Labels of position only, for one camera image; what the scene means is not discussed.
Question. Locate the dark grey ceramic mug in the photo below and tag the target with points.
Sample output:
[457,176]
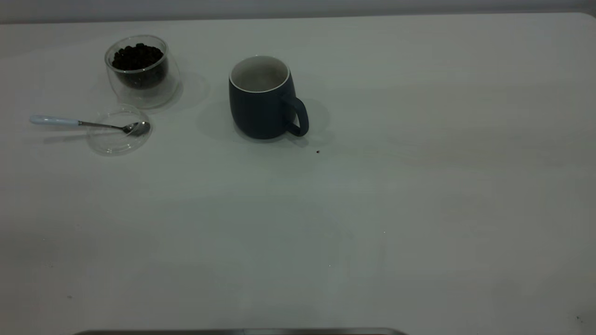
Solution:
[256,114]

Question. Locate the double-walled clear glass cup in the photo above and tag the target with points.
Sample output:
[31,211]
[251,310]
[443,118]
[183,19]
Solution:
[139,95]

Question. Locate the dark roasted coffee beans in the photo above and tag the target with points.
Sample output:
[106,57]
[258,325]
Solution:
[138,58]

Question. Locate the clear glass saucer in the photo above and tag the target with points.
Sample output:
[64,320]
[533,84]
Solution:
[111,142]

